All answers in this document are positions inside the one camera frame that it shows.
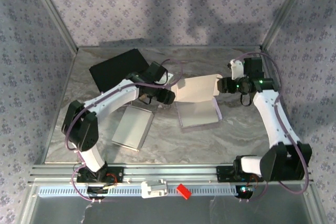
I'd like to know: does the lavender paper box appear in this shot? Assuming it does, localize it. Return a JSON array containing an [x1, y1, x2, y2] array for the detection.
[[170, 73, 223, 130]]

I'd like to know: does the white paper box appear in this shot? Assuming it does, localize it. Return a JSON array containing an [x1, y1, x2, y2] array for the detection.
[[111, 105, 155, 152]]

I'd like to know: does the black hard case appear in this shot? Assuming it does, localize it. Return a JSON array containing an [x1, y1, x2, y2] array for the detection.
[[89, 48, 151, 92]]

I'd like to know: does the red plastic block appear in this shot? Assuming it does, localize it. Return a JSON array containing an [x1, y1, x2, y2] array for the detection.
[[176, 183, 193, 200]]

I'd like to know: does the black round controller board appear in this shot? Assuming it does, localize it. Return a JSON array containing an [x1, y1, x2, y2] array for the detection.
[[235, 185, 254, 199], [86, 186, 109, 200]]

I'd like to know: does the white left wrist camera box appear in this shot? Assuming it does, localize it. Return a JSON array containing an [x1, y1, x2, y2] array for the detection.
[[157, 71, 174, 84]]

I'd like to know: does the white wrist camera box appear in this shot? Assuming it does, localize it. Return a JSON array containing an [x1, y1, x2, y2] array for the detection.
[[227, 59, 245, 80], [157, 71, 174, 84]]

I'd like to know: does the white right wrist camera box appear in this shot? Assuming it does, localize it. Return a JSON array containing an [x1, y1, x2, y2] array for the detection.
[[227, 59, 245, 80]]

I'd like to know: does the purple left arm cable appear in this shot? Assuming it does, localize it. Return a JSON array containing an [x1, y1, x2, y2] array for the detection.
[[64, 59, 184, 204]]

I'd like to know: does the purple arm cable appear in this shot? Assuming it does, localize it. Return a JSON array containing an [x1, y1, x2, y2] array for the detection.
[[64, 59, 184, 204], [232, 52, 309, 204]]

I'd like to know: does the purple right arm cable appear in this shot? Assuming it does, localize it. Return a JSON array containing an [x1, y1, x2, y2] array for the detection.
[[232, 52, 309, 204]]

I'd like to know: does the aluminium table edge rail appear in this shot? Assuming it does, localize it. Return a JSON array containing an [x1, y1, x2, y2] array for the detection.
[[77, 45, 263, 49], [258, 47, 301, 163], [39, 48, 79, 165]]

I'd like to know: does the aluminium frame beam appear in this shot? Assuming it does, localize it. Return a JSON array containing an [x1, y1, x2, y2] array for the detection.
[[29, 163, 315, 186]]

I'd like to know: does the aluminium corner post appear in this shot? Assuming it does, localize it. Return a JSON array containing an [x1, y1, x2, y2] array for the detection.
[[26, 0, 79, 53], [261, 0, 313, 51]]

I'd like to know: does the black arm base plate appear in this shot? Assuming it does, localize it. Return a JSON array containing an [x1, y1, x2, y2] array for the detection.
[[215, 165, 264, 183], [76, 166, 124, 184]]

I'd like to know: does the white plastic bracket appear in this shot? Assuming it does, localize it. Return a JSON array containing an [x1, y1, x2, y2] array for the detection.
[[141, 179, 169, 199]]

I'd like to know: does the slotted grey cable duct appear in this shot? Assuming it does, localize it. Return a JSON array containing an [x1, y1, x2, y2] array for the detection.
[[38, 185, 253, 197]]

